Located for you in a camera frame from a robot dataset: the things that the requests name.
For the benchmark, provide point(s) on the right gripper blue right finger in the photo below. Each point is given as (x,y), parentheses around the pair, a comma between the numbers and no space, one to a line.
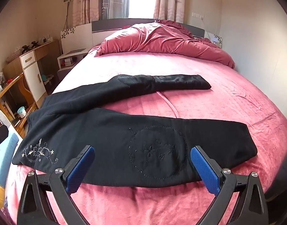
(218,181)

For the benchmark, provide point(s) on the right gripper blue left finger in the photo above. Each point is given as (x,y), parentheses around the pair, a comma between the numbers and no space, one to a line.
(66,181)

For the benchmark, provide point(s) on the black embroidered pants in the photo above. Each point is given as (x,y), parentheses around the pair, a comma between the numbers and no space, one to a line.
(131,150)

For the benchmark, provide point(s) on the white blue chair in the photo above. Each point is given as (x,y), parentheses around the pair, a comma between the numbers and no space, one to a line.
(7,149)

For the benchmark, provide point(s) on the teal white cup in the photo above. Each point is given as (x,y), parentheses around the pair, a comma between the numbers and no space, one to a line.
(22,112)

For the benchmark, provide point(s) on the wooden side shelf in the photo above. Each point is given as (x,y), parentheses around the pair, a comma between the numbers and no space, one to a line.
(9,106)

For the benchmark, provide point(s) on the wooden desk white cabinet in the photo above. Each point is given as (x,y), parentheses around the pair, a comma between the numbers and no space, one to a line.
(34,64)

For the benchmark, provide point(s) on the pink bed sheet mattress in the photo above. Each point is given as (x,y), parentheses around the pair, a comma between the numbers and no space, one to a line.
(231,97)

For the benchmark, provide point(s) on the white bedside table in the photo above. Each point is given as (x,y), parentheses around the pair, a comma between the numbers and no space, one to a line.
(69,60)

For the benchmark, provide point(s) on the dark grey headboard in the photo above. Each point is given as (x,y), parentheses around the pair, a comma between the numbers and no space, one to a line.
(119,23)

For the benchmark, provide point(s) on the dark red duvet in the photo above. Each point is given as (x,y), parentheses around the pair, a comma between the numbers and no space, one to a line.
(163,36)

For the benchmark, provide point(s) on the right patterned curtain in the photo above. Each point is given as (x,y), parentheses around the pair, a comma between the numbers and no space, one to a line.
(172,10)

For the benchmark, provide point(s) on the wall power socket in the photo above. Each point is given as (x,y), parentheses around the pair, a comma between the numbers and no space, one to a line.
(196,15)

